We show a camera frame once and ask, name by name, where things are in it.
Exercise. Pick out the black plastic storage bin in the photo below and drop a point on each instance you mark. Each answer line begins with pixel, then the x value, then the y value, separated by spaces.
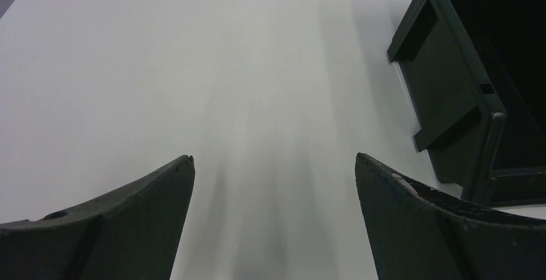
pixel 475 71

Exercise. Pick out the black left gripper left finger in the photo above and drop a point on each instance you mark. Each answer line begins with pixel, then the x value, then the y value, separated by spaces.
pixel 132 232

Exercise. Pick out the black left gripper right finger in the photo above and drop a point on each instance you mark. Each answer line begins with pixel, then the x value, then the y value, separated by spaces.
pixel 418 232

